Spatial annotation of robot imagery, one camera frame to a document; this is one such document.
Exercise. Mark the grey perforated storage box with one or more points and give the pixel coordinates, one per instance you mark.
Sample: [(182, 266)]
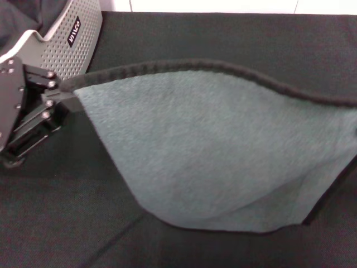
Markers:
[(69, 50)]

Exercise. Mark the yellow and grey towel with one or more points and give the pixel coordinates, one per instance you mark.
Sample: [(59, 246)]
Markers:
[(209, 153)]

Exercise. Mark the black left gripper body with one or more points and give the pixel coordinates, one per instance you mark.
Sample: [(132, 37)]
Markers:
[(9, 97)]

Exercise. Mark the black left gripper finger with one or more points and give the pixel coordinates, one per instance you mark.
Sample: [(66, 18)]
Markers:
[(55, 111), (44, 79)]

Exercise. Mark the black cloth box liner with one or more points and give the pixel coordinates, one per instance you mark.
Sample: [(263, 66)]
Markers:
[(16, 16)]

